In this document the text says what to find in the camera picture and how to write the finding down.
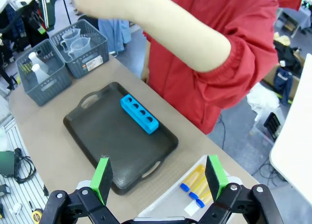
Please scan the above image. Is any person in red jacket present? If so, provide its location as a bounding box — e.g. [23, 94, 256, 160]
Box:
[142, 0, 305, 134]

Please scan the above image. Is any yellow tape measure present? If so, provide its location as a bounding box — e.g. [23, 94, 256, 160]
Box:
[31, 208, 43, 222]

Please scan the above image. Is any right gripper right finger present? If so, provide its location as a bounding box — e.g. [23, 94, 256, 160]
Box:
[195, 154, 285, 224]

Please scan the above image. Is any white plastic basket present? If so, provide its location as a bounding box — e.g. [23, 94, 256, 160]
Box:
[137, 154, 244, 224]

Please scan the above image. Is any person's left forearm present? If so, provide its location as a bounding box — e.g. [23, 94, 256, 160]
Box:
[64, 0, 232, 73]

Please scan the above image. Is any clear plastic measuring beaker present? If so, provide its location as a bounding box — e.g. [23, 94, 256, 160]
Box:
[68, 37, 91, 59]
[60, 29, 81, 49]

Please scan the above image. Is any cardboard box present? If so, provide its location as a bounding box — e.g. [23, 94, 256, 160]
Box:
[262, 52, 307, 100]

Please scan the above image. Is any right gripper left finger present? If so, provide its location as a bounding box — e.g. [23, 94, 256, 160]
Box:
[40, 155, 122, 224]

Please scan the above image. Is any white plastic bag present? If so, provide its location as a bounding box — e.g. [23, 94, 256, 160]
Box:
[246, 82, 280, 112]

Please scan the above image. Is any blue test tube rack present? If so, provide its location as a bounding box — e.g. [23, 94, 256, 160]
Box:
[120, 94, 159, 134]

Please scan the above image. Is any grey plastic basket with label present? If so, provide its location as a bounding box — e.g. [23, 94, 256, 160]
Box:
[50, 19, 110, 79]

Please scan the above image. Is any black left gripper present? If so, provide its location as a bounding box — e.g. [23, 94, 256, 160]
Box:
[40, 0, 59, 32]

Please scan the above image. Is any white side table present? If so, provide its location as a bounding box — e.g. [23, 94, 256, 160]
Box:
[270, 53, 312, 206]

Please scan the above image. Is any dark brown serving tray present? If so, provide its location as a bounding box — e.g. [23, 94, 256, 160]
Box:
[63, 82, 179, 196]

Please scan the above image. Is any blue denim garment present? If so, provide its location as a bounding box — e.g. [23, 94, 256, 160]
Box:
[98, 18, 132, 54]

